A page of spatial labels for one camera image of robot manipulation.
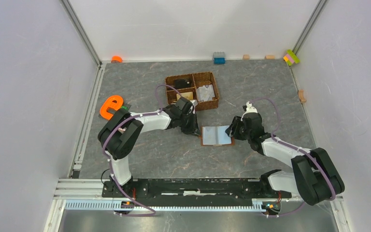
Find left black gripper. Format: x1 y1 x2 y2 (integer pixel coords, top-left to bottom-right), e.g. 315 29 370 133
179 111 201 136

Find brown leather card holder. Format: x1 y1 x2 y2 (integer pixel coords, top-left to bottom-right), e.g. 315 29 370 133
200 125 235 146

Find dark grey card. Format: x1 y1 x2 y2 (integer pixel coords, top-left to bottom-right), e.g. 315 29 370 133
173 78 192 89

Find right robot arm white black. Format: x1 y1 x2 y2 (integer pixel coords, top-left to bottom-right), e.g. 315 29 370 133
226 113 345 205

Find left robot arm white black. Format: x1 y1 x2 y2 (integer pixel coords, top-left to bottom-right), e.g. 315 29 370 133
98 97 201 197

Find gold card in basket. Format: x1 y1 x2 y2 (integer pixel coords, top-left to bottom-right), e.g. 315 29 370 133
176 92 194 101

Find white cards in basket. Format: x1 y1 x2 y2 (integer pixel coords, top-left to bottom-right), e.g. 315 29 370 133
196 85 215 102

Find brown wicker divided basket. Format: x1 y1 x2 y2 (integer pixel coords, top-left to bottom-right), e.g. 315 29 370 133
165 72 220 111

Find blue grey toy brick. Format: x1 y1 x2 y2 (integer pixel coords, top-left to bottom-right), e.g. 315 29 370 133
213 52 226 65

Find wooden arch block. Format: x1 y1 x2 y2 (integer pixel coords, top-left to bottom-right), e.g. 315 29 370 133
298 89 307 104

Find orange plastic letter toy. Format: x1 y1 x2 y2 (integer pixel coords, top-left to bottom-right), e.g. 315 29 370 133
100 95 124 120

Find green pink yellow brick stack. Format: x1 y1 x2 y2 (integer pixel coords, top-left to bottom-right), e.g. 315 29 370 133
283 49 300 66

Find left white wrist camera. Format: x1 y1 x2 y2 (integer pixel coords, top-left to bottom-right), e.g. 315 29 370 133
189 100 198 114

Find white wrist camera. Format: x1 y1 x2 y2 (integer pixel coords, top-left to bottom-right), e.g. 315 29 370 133
241 101 258 121
189 100 198 114

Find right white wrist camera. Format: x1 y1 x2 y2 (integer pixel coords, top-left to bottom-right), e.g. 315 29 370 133
241 101 258 121

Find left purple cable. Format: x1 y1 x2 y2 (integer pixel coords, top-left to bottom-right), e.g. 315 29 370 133
101 84 181 218

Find purple cable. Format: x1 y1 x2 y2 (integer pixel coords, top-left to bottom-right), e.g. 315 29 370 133
101 84 181 218
249 97 337 218

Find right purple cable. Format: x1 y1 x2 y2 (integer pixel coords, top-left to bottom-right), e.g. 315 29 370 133
249 97 337 218

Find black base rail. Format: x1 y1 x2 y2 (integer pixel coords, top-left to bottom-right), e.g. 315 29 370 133
101 178 292 209

